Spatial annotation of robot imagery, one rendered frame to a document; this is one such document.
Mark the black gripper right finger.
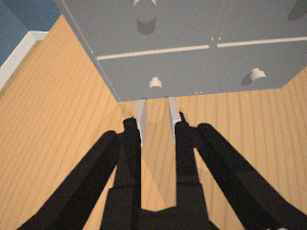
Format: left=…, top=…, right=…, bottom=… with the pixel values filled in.
left=168, top=97, right=307, bottom=230

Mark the beige small chest of drawers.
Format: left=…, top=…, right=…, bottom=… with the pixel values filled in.
left=54, top=0, right=307, bottom=103

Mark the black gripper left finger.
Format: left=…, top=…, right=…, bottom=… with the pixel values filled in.
left=16, top=100, right=148, bottom=230

